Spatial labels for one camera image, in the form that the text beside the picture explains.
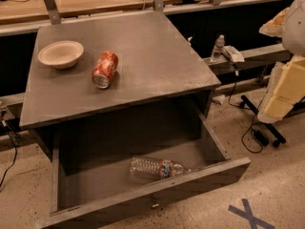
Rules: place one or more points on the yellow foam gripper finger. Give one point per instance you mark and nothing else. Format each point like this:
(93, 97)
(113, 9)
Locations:
(286, 87)

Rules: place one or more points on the clear plastic water bottle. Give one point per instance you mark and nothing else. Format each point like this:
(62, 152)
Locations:
(155, 168)

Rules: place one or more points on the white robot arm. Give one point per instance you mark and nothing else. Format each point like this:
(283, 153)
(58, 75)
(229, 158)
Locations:
(289, 25)

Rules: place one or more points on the small background water bottle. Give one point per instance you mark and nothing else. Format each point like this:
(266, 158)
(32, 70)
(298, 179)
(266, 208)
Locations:
(218, 48)

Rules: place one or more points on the open grey top drawer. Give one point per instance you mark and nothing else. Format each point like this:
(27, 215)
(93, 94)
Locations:
(92, 183)

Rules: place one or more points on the black stand leg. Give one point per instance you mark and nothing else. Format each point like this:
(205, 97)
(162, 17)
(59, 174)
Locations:
(279, 138)

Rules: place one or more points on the folded white paper packet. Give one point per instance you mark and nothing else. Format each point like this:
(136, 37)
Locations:
(234, 55)

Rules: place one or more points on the red soda can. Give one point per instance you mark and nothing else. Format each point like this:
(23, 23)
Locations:
(105, 69)

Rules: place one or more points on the white paper bowl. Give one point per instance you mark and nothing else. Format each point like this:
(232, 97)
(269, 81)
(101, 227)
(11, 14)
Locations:
(61, 55)

